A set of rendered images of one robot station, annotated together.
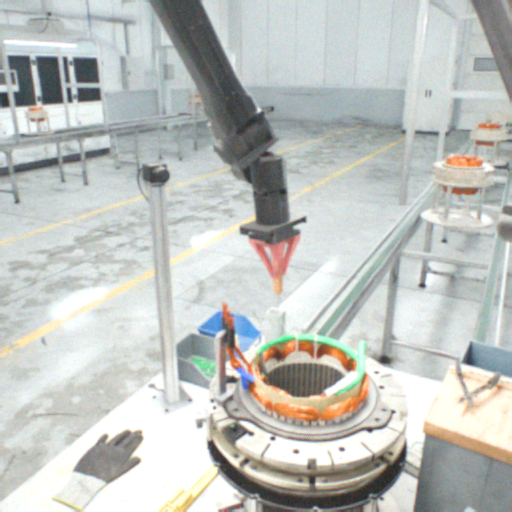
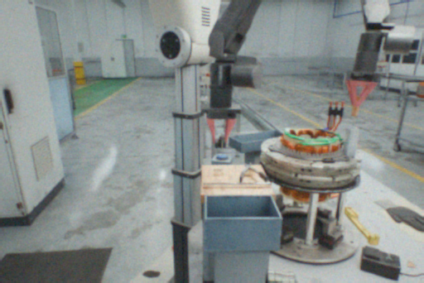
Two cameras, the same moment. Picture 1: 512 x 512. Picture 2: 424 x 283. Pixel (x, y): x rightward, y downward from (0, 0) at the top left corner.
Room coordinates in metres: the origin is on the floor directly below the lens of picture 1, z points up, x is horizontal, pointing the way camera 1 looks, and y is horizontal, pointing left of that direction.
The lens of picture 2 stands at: (1.25, -0.86, 1.41)
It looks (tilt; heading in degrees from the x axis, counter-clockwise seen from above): 18 degrees down; 147
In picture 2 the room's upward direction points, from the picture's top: straight up
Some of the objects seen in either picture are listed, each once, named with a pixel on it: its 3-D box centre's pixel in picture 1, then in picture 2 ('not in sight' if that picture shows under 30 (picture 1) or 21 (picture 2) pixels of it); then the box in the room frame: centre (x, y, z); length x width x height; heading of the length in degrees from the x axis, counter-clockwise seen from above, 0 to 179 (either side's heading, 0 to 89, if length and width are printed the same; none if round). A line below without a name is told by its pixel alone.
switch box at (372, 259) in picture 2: not in sight; (379, 261); (0.94, -0.05, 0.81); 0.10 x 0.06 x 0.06; 30
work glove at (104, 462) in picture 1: (104, 461); (404, 213); (0.84, 0.33, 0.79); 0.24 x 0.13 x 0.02; 153
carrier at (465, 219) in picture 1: (459, 193); not in sight; (2.70, -1.14, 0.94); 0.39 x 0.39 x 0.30
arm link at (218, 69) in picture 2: not in sight; (223, 74); (0.67, -0.44, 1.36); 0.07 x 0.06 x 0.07; 25
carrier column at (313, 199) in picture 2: not in sight; (310, 218); (0.77, -0.16, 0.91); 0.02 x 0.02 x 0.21
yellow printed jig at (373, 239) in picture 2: (200, 480); (359, 222); (0.78, 0.12, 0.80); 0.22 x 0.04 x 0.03; 146
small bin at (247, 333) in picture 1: (230, 334); not in sight; (1.34, 0.08, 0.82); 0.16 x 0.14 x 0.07; 64
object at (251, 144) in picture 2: not in sight; (257, 166); (0.39, -0.04, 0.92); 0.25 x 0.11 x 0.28; 82
